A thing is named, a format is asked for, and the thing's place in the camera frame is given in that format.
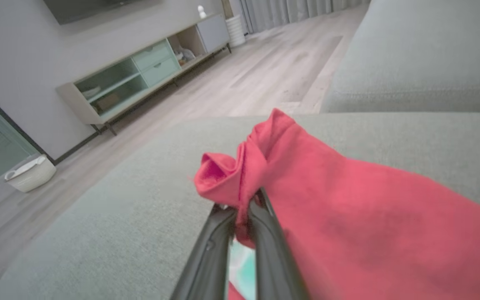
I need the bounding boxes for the red basketball jersey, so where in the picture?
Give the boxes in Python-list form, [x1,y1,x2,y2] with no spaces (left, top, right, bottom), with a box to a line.
[193,108,480,300]

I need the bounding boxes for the white laundry basket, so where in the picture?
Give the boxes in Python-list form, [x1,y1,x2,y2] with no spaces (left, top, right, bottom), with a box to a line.
[5,154,57,193]

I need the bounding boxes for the beige TV cabinet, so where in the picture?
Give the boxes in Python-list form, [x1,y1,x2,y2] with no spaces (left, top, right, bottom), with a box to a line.
[56,12,232,137]

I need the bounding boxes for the black wall television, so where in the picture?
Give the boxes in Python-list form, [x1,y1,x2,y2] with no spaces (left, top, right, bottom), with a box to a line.
[42,0,161,25]

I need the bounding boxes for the brown box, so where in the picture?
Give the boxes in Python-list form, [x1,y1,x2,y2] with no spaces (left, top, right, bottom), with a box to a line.
[94,92,122,112]

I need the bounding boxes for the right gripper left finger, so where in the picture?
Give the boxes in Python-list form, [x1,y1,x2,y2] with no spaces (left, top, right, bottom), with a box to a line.
[170,204,238,300]

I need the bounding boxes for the grey curtain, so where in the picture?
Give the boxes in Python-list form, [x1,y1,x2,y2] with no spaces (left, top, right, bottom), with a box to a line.
[240,0,372,35]

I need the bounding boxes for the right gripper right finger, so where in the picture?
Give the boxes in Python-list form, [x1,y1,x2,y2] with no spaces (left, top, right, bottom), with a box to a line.
[247,188,308,300]

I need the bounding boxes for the white bowl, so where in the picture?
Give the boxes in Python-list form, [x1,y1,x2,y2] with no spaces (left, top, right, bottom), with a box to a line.
[81,85,102,100]

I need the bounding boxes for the white ribbed planter pot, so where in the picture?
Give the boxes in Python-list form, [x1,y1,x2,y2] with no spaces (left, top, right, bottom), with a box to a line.
[225,15,247,48]

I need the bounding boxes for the grey plush toy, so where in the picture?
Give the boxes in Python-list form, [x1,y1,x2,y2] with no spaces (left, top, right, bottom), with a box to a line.
[175,46,197,66]

